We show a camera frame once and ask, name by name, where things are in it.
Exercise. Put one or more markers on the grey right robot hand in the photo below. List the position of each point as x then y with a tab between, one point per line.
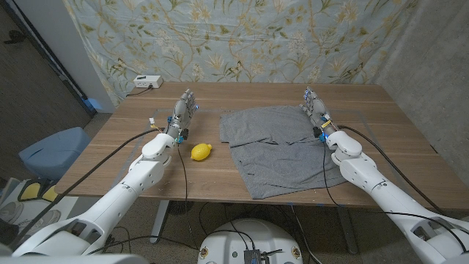
318	111

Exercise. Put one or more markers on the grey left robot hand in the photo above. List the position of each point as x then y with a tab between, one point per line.
180	115

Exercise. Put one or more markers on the grey shorts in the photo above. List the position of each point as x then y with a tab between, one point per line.
278	154

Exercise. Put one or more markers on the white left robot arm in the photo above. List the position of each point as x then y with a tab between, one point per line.
139	179

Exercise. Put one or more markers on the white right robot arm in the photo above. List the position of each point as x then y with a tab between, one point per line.
370	176

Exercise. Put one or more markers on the yellow toy lemon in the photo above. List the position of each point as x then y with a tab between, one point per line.
201	152

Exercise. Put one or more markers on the grey tape outline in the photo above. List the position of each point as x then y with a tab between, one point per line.
205	109

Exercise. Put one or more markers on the white power strip box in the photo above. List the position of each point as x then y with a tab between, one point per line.
147	81

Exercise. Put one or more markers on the floral printed backdrop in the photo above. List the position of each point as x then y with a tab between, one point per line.
238	40

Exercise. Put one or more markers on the grey table leg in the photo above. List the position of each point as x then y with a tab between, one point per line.
160	220
348	231

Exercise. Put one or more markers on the blue padded stool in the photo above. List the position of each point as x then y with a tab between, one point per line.
55	152

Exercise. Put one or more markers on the white robot torso base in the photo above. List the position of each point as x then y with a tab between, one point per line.
227	242

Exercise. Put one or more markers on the small black torso device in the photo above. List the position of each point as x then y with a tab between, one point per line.
253	257

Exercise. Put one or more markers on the sneaker print floor mat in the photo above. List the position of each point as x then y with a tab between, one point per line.
22	205

